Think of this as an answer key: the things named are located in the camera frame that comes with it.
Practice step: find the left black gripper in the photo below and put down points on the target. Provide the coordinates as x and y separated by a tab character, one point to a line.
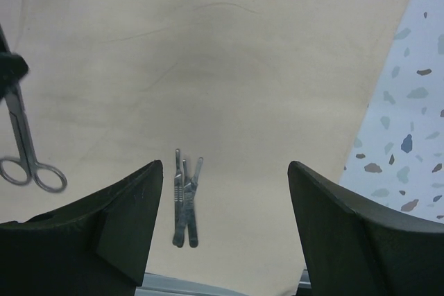
13	68

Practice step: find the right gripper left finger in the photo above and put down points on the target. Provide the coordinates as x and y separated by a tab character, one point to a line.
97	245

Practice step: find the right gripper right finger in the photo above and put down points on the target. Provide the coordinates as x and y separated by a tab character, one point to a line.
355	246

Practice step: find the steel scissors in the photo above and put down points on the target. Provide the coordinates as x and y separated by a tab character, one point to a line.
27	159

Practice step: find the beige cloth wrap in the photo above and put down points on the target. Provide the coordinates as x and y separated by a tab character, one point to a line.
248	85

